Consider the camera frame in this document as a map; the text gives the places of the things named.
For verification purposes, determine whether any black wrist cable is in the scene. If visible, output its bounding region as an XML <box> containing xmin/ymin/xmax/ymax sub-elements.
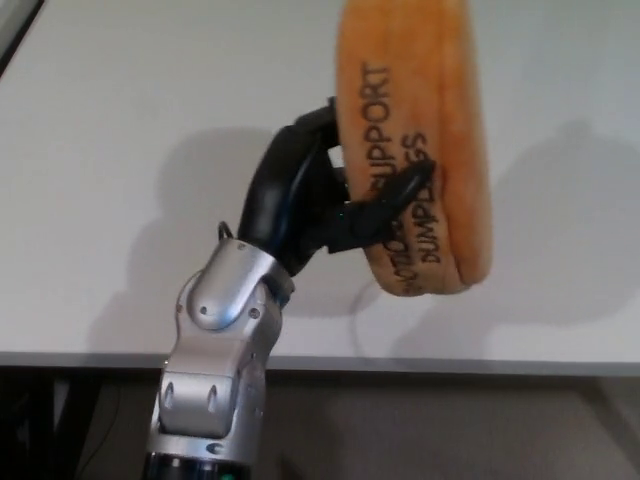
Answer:
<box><xmin>215</xmin><ymin>220</ymin><xmax>239</xmax><ymax>246</ymax></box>

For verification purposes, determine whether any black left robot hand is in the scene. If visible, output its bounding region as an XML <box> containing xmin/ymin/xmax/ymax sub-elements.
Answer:
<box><xmin>234</xmin><ymin>96</ymin><xmax>441</xmax><ymax>277</ymax></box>

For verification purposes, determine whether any orange soft plush plate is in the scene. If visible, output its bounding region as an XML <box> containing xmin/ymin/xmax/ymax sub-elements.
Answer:
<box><xmin>335</xmin><ymin>0</ymin><xmax>497</xmax><ymax>298</ymax></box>

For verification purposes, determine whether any grey neighbouring table edge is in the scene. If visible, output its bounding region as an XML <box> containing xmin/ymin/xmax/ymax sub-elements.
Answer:
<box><xmin>0</xmin><ymin>0</ymin><xmax>47</xmax><ymax>77</ymax></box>

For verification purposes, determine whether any black table frame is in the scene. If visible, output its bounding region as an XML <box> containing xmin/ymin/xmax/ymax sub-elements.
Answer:
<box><xmin>0</xmin><ymin>367</ymin><xmax>167</xmax><ymax>480</ymax></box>

